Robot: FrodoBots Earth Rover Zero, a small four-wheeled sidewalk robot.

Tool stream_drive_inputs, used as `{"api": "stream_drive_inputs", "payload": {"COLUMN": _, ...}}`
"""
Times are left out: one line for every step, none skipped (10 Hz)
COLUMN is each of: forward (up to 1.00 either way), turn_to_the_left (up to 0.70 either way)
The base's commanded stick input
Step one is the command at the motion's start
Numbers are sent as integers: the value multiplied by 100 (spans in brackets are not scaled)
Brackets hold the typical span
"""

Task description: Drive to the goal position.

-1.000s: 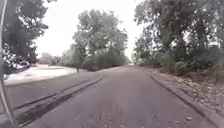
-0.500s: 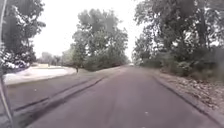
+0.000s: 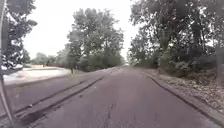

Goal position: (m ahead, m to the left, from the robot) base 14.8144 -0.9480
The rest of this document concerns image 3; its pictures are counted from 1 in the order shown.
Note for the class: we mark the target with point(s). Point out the stone kerb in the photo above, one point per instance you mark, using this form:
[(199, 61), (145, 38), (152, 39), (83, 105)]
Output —
[(186, 98)]

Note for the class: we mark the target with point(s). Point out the group of leafy trees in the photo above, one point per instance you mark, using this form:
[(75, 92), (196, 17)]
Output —
[(95, 40)]

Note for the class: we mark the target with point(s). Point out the row of tall trees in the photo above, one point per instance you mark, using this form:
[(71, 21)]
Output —
[(173, 36)]

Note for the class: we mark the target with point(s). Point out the distant row of trees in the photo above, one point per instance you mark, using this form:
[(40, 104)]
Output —
[(41, 59)]

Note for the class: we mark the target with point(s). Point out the leaf-strewn earth verge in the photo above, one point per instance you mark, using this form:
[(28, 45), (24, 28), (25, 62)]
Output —
[(196, 85)]

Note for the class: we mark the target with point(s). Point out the grey asphalt side lane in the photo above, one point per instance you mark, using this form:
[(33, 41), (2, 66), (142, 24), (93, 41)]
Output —
[(36, 91)]

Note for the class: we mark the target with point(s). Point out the grey asphalt road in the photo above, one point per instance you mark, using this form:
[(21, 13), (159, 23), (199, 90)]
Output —
[(128, 100)]

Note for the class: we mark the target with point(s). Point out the concrete kerb strip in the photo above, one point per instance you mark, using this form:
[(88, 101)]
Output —
[(56, 97)]

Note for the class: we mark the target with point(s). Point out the pale open ground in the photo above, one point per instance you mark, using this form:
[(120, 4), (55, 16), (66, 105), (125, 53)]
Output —
[(33, 74)]

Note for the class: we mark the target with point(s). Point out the dark leafy tree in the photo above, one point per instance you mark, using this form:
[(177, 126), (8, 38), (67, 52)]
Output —
[(15, 36)]

